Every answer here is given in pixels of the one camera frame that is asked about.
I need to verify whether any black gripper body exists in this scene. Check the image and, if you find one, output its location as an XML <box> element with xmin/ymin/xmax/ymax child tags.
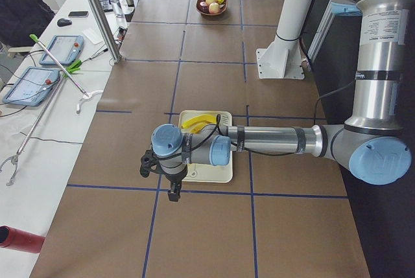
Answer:
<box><xmin>165</xmin><ymin>172</ymin><xmax>187</xmax><ymax>191</ymax></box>

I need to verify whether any yellow banana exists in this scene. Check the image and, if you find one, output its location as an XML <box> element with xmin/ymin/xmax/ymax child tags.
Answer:
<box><xmin>189</xmin><ymin>122</ymin><xmax>211</xmax><ymax>133</ymax></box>
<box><xmin>181</xmin><ymin>114</ymin><xmax>216</xmax><ymax>129</ymax></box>

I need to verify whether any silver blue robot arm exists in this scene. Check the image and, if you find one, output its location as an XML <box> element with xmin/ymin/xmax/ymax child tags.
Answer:
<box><xmin>139</xmin><ymin>0</ymin><xmax>414</xmax><ymax>202</ymax></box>

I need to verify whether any white rectangular tray plate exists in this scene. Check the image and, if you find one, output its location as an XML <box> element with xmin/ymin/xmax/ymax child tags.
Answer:
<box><xmin>178</xmin><ymin>110</ymin><xmax>233</xmax><ymax>183</ymax></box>

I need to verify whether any brown wicker basket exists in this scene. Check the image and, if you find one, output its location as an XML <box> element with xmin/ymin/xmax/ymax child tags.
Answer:
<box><xmin>196</xmin><ymin>0</ymin><xmax>228</xmax><ymax>16</ymax></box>

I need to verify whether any long metal reacher grabber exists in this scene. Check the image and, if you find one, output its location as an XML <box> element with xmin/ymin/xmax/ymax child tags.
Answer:
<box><xmin>1</xmin><ymin>78</ymin><xmax>65</xmax><ymax>187</ymax></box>

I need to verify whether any white paper strip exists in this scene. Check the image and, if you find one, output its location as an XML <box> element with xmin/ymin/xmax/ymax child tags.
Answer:
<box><xmin>82</xmin><ymin>28</ymin><xmax>103</xmax><ymax>45</ymax></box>

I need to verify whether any red cylinder bottle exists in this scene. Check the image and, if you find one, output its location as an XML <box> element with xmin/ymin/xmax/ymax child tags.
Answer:
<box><xmin>1</xmin><ymin>226</ymin><xmax>45</xmax><ymax>253</ymax></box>

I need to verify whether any far blue teach pendant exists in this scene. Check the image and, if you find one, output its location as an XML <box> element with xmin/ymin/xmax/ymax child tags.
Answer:
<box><xmin>47</xmin><ymin>35</ymin><xmax>84</xmax><ymax>66</ymax></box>

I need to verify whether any blue teach pendant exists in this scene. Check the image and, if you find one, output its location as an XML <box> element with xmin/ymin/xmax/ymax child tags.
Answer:
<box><xmin>3</xmin><ymin>67</ymin><xmax>60</xmax><ymax>106</ymax></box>
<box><xmin>47</xmin><ymin>35</ymin><xmax>84</xmax><ymax>66</ymax></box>

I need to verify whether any near blue teach pendant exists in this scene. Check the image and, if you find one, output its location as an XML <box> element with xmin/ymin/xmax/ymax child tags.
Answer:
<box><xmin>3</xmin><ymin>67</ymin><xmax>60</xmax><ymax>106</ymax></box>

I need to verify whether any dark red apple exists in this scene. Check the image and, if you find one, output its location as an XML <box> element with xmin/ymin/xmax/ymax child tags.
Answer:
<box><xmin>198</xmin><ymin>1</ymin><xmax>209</xmax><ymax>14</ymax></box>

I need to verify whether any clear water bottle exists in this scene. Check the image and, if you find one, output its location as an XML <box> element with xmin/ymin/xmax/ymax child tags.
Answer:
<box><xmin>110</xmin><ymin>0</ymin><xmax>125</xmax><ymax>19</ymax></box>

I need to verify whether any black computer mouse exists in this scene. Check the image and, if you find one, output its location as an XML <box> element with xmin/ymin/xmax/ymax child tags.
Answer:
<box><xmin>57</xmin><ymin>18</ymin><xmax>72</xmax><ymax>27</ymax></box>

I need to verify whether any black smartphone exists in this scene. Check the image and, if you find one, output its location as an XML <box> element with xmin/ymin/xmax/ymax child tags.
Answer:
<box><xmin>68</xmin><ymin>11</ymin><xmax>89</xmax><ymax>17</ymax></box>

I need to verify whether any seated person in black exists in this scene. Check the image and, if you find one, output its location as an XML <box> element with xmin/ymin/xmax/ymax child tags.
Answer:
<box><xmin>1</xmin><ymin>0</ymin><xmax>55</xmax><ymax>47</ymax></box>

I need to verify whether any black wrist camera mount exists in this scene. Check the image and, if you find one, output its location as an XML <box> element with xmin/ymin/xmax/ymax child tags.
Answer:
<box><xmin>139</xmin><ymin>149</ymin><xmax>163</xmax><ymax>178</ymax></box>

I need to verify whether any green handled reacher grabber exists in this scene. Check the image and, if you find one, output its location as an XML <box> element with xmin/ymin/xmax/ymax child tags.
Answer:
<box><xmin>29</xmin><ymin>33</ymin><xmax>104</xmax><ymax>115</ymax></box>

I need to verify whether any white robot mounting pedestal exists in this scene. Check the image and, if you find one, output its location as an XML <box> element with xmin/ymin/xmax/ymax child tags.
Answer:
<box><xmin>256</xmin><ymin>0</ymin><xmax>312</xmax><ymax>80</ymax></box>

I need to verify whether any aluminium frame post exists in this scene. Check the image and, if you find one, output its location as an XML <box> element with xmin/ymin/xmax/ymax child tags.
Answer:
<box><xmin>88</xmin><ymin>0</ymin><xmax>122</xmax><ymax>64</ymax></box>

